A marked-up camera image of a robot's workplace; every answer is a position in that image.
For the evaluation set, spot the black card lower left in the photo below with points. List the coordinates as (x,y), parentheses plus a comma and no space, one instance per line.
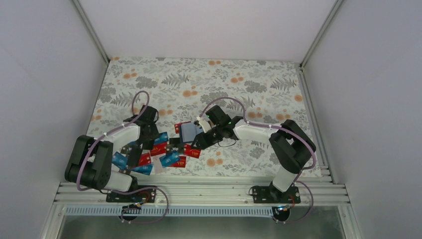
(134,156)

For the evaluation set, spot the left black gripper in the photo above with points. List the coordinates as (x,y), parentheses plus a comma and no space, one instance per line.
(155,134)

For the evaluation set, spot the blue card pile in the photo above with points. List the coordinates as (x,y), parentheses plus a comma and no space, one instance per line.
(162,138)
(169,159)

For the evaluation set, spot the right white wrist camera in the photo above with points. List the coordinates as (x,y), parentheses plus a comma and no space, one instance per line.
(203,124)

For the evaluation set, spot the black vip card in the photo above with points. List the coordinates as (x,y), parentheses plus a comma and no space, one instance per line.
(171,149)

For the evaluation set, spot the red card under pile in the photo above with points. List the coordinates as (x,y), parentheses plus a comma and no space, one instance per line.
(181,163)

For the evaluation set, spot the grey slotted cable duct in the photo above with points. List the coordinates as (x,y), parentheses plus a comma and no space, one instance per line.
(174,211)

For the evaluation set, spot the floral patterned table mat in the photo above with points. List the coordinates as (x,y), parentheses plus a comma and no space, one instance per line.
(180,88)

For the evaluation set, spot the lone red vip card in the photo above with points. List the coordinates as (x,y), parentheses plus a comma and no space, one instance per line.
(177,127)

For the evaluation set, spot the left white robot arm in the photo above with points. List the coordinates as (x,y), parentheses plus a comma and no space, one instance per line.
(90,163)

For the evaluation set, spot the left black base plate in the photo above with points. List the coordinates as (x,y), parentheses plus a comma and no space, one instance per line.
(145,196)

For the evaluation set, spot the small black card top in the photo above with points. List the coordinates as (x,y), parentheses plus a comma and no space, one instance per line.
(174,141)

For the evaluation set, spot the blue card front left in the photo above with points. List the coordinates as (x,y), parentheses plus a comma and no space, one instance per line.
(144,169)

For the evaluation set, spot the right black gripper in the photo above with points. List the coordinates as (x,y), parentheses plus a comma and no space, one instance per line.
(203,142)

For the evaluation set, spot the blue card centre pile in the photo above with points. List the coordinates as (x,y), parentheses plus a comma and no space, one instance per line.
(169,159)

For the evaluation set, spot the blue leather card holder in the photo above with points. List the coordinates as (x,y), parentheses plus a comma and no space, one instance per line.
(188,132)

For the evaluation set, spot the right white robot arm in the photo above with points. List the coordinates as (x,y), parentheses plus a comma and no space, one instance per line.
(292,147)

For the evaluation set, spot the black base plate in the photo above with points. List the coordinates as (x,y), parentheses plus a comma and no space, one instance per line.
(269,195)
(145,196)

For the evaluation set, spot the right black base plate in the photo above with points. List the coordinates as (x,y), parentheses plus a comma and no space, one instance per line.
(269,195)

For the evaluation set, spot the blue card upper pile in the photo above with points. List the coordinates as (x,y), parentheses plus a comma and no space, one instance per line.
(162,138)

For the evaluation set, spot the blue card far left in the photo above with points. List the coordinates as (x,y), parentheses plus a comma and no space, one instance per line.
(119,160)

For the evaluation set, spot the aluminium rail frame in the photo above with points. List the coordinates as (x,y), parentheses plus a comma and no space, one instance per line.
(213,191)

